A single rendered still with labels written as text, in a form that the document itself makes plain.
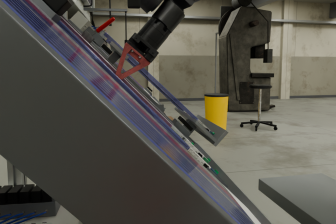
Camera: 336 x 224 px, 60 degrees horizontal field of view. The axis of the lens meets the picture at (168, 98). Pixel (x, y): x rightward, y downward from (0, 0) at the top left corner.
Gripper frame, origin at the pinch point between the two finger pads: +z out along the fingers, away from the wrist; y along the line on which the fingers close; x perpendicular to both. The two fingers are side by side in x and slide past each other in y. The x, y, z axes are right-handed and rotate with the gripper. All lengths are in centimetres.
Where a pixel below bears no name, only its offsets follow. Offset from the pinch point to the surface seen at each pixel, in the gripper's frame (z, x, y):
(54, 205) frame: 32.7, 7.4, -0.8
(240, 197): 2.4, 30.2, 18.3
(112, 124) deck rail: 0.2, 0.7, 48.8
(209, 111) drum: -26, 137, -337
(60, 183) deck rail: 4.8, 0.6, 48.9
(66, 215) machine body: 33.1, 11.1, -0.9
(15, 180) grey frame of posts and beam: 44.3, -3.6, -21.8
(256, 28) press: -235, 167, -529
